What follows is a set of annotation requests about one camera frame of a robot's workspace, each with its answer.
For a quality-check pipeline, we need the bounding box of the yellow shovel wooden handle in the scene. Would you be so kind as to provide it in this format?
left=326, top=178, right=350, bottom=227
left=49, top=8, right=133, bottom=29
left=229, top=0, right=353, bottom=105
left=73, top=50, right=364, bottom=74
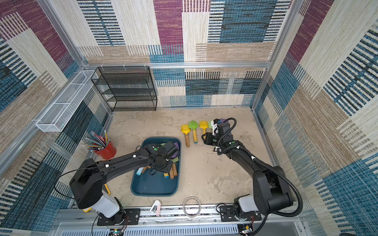
left=181, top=124, right=191, bottom=147

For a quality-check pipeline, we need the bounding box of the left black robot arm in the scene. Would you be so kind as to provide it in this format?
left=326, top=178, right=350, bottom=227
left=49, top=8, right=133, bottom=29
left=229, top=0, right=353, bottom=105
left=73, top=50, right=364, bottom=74
left=69, top=141, right=179, bottom=218

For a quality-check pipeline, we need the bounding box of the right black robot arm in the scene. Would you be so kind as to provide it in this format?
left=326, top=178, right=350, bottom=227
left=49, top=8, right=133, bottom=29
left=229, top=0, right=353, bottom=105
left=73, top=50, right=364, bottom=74
left=201, top=118, right=303, bottom=217

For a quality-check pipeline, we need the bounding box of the teal plastic storage box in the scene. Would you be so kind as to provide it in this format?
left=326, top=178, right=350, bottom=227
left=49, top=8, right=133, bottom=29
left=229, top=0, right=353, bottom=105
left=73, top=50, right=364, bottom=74
left=131, top=137, right=182, bottom=197

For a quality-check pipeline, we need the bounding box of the pink white small device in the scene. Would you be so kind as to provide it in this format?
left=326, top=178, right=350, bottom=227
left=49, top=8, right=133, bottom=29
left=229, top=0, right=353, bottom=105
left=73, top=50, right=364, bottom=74
left=150, top=200, right=161, bottom=217

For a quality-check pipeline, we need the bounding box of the red pencil cup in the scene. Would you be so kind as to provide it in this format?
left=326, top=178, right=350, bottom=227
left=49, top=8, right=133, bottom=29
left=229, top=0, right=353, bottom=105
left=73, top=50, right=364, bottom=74
left=94, top=141, right=117, bottom=160

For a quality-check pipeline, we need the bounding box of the white cable coil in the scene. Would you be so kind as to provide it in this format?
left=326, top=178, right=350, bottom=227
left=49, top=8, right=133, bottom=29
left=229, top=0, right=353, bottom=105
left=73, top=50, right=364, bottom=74
left=183, top=196, right=202, bottom=219

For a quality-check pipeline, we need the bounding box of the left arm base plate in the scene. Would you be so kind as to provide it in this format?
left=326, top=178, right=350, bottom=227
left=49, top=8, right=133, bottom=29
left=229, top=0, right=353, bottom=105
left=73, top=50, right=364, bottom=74
left=96, top=208, right=141, bottom=226

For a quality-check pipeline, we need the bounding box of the black wire shelf rack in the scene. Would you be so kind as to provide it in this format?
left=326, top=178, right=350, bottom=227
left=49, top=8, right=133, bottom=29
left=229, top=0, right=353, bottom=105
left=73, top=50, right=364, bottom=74
left=91, top=66, right=158, bottom=112

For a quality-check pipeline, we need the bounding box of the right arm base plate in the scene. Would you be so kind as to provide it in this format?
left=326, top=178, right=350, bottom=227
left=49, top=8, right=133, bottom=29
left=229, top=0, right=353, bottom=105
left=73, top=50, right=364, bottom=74
left=216, top=204, right=262, bottom=222

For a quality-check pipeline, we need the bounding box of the white wire mesh basket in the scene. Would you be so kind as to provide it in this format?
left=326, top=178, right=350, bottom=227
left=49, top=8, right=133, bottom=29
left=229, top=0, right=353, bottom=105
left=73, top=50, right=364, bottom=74
left=35, top=70, right=95, bottom=132

